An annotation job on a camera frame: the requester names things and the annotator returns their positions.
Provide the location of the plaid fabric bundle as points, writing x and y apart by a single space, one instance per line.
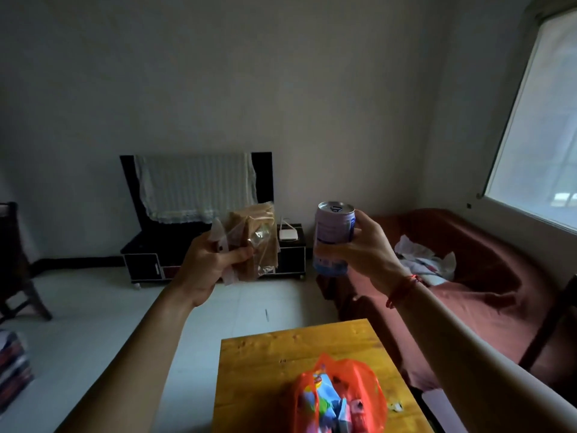
15 374

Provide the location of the yellow wooden table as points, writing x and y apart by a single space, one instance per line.
257 378

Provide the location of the white lace cover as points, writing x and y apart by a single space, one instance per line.
194 184

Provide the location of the sofa with red cover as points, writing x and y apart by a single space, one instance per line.
487 275

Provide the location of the purple drink can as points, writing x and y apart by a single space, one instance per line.
331 225

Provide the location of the barred living room window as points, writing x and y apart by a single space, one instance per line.
541 153

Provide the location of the white crumpled clothes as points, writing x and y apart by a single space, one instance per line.
428 266

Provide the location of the small white wrapper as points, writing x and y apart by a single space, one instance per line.
396 407

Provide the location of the white router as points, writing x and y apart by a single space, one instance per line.
287 234

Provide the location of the person's right forearm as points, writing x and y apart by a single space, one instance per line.
487 369

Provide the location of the orange plastic bag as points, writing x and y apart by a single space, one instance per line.
369 392

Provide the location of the person's right hand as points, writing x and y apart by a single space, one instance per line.
374 257

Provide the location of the person's left hand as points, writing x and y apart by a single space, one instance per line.
203 266

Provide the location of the person's left forearm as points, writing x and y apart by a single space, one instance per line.
135 369

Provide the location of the bread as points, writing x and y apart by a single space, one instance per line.
257 238

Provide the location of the black television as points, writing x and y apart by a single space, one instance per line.
263 175

